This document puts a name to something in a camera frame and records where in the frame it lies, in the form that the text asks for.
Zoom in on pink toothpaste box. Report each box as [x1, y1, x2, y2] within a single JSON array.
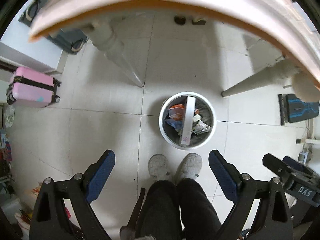
[[180, 96, 196, 147]]

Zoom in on blue cartoon tissue pack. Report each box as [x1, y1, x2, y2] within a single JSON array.
[[165, 119, 183, 131]]

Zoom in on orange snack wrapper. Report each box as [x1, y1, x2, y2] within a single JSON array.
[[168, 104, 185, 121]]

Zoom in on green white carton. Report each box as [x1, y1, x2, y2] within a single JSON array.
[[191, 114, 211, 135]]

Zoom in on silver trash bin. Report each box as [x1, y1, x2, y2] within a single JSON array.
[[158, 92, 217, 150]]

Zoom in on black blue floor scale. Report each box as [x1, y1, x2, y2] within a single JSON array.
[[278, 94, 319, 126]]

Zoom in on grey right slipper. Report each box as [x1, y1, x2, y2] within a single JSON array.
[[176, 153, 202, 183]]

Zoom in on grey slipper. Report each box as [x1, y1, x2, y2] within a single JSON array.
[[148, 154, 172, 182], [176, 153, 202, 183]]

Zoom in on right table leg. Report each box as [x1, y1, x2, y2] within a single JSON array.
[[221, 59, 300, 98]]

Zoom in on table leg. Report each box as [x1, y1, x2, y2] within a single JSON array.
[[80, 21, 144, 87], [221, 59, 300, 98]]

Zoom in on black trouser legs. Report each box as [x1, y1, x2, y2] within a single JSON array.
[[135, 179, 221, 239]]

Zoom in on grey left slipper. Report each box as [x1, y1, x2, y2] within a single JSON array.
[[148, 154, 172, 182]]

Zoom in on pink suitcase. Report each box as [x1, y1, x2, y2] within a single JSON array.
[[6, 67, 61, 108]]

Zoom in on checkered tablecloth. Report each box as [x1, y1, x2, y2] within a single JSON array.
[[29, 0, 319, 102]]

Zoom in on black folding cot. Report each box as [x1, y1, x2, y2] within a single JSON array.
[[19, 0, 88, 55]]

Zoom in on left table leg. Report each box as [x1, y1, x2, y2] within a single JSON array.
[[80, 21, 144, 87]]

